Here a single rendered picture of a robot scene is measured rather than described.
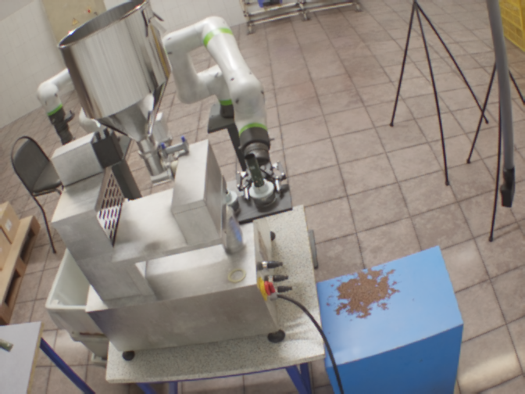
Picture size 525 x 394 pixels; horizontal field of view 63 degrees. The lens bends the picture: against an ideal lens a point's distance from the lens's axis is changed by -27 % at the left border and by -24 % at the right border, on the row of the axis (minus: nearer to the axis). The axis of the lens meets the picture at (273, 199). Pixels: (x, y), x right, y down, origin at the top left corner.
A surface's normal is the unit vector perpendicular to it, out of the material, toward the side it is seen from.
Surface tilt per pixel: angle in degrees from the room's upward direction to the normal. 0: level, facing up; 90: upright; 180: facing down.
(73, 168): 90
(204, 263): 0
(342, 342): 0
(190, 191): 0
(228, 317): 90
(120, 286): 90
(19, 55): 90
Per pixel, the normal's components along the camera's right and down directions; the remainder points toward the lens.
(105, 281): 0.06, 0.60
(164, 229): -0.27, -0.76
